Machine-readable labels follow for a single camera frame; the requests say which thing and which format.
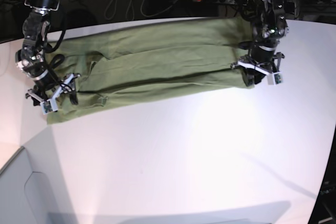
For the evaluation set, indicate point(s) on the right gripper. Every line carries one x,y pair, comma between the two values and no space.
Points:
54,89

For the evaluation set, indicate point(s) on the green T-shirt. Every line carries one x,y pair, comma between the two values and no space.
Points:
150,63

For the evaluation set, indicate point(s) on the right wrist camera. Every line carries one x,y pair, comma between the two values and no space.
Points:
49,106

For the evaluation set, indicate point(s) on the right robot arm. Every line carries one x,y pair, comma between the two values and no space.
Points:
140,64

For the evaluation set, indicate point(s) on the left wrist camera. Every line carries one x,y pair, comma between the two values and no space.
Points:
275,78

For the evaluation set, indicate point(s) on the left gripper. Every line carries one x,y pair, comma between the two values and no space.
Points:
268,67

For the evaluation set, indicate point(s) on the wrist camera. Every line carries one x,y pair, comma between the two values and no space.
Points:
275,78
49,106

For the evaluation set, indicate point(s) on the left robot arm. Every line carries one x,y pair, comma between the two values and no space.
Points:
268,23

